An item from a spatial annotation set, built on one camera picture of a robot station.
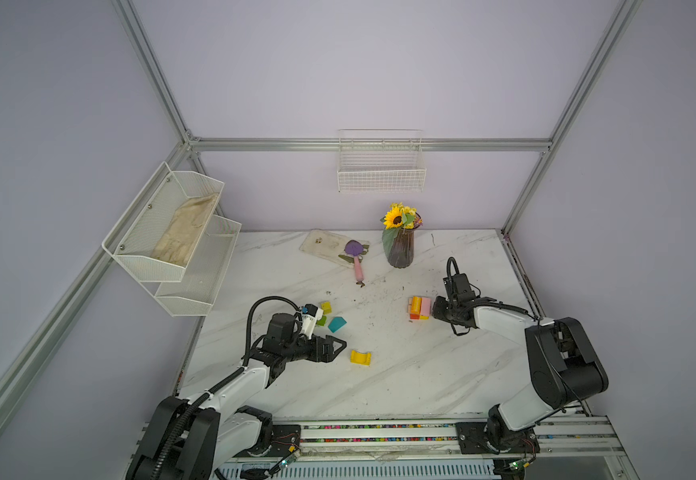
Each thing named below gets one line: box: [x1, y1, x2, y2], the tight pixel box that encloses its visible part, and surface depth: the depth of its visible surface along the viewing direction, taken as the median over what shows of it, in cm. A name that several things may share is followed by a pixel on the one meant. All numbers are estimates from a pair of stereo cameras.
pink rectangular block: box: [421, 297, 432, 317], surface depth 97 cm
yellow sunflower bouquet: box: [380, 202, 423, 255], surface depth 93 cm
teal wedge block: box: [328, 316, 347, 333], surface depth 96 cm
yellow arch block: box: [350, 350, 372, 366], surface depth 88 cm
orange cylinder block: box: [410, 296, 423, 314], surface depth 97 cm
